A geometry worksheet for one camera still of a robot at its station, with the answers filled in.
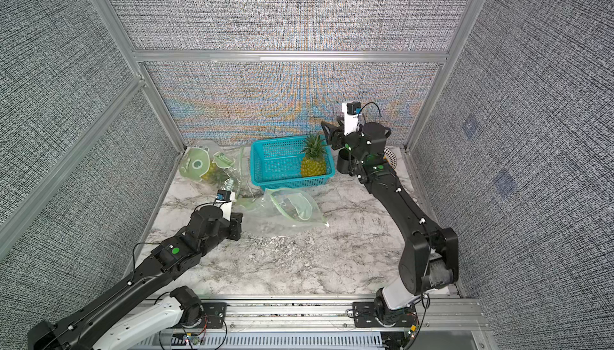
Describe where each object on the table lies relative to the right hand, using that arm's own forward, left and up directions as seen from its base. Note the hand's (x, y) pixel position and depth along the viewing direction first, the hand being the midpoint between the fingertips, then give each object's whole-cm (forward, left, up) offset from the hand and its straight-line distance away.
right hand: (331, 112), depth 74 cm
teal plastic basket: (+13, +22, -40) cm, 48 cm away
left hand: (-23, +27, -22) cm, 42 cm away
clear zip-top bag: (+3, +40, -30) cm, 50 cm away
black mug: (+8, -8, -33) cm, 34 cm away
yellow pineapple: (+1, +5, -27) cm, 27 cm away
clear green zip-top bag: (-29, +16, -10) cm, 34 cm away
